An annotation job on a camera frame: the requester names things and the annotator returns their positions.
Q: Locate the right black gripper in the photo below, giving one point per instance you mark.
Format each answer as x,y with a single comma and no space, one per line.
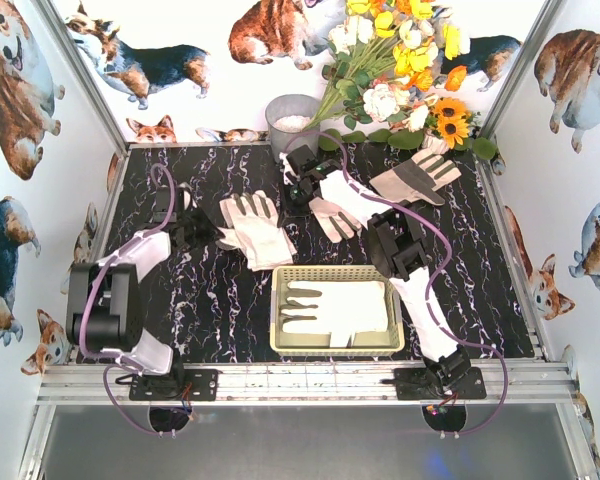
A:
294,185

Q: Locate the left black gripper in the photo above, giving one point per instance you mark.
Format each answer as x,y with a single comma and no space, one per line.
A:
195,230

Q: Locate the white glove green fingertips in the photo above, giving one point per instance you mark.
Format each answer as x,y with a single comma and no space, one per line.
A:
252,228

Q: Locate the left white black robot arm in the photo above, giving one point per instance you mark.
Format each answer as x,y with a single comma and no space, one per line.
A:
106,309

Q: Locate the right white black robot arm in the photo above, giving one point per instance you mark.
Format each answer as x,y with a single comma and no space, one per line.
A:
396,249

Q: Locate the beige plastic storage basket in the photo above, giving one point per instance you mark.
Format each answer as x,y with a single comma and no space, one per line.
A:
371,344

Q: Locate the grey metal bucket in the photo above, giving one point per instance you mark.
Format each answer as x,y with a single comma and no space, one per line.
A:
286,116

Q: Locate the grey cuffed glove back right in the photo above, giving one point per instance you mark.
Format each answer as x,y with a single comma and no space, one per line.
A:
418,178

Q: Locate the artificial flower bouquet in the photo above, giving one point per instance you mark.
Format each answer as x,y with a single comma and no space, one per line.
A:
386,67

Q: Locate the small sunflower pot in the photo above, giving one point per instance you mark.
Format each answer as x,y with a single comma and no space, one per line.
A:
450,125

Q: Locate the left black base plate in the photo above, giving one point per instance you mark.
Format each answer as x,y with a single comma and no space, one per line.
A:
194,384

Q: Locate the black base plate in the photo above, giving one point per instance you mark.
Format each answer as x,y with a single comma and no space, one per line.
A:
194,384
417,384

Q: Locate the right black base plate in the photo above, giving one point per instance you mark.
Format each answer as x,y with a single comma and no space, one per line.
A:
417,384

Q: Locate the aluminium front frame rail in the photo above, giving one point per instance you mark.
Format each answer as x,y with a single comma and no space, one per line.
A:
524,381

